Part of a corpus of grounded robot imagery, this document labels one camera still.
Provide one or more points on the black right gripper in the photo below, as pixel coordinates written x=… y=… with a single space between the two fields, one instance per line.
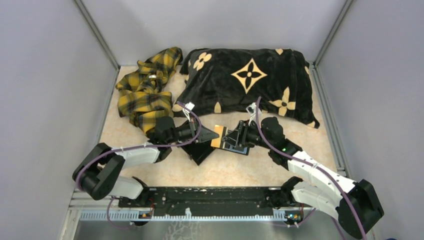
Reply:
x=242 y=135

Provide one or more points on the black plastic card tray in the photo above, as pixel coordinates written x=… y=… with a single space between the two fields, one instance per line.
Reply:
x=198 y=152

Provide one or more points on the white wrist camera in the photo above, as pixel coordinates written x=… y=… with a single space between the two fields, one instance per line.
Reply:
x=254 y=111
x=188 y=107

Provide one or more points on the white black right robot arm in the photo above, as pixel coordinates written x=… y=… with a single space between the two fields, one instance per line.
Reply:
x=331 y=192

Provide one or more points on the gold credit card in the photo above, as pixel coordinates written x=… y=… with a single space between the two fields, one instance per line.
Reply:
x=218 y=142

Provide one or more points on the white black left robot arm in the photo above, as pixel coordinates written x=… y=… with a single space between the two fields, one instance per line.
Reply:
x=99 y=173

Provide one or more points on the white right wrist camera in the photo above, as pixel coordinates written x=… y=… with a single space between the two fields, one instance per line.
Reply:
x=254 y=111

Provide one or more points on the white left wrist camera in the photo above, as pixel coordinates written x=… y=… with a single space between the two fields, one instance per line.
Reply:
x=188 y=107

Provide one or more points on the black floral pillow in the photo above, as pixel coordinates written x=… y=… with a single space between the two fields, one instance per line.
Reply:
x=223 y=80

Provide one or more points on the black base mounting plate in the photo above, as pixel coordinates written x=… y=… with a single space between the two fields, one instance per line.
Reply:
x=212 y=201

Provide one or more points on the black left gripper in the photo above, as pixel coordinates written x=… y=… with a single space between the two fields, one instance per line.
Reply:
x=206 y=134

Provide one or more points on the black blue card holder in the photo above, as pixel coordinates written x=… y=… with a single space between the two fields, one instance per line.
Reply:
x=234 y=149

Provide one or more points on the yellow plaid cloth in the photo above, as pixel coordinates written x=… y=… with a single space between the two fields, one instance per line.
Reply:
x=142 y=98

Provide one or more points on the aluminium front frame rail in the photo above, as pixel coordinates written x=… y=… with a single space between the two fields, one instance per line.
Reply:
x=82 y=199

